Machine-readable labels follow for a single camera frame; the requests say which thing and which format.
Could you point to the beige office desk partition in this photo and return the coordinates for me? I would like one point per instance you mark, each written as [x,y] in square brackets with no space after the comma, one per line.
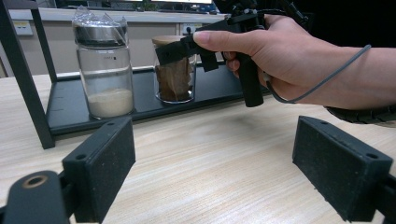
[143,46]

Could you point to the glass jar with plastic wrap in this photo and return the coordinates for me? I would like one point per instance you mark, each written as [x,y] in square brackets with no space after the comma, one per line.
[104,71]

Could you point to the black curtain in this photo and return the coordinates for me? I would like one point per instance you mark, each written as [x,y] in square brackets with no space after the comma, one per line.
[351,21]

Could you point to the white wall power outlet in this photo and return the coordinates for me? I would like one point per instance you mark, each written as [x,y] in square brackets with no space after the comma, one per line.
[190,28]

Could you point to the black metal shelf rack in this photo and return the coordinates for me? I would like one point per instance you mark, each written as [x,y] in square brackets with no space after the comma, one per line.
[146,105]

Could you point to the green plant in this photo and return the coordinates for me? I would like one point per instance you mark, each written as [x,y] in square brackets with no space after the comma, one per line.
[145,5]

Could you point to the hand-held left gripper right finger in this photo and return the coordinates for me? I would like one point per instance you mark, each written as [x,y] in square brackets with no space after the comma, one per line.
[339,168]

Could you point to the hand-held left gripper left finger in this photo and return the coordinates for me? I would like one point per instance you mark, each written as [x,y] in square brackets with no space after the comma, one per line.
[99,168]

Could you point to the white wall label box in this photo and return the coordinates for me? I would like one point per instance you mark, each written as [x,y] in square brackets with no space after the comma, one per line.
[22,28]

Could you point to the glass jar brown bark sticks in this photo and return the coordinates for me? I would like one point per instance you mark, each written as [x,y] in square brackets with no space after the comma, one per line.
[174,84]

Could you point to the computer monitor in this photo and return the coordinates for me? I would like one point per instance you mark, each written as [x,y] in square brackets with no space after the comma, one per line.
[183,1]

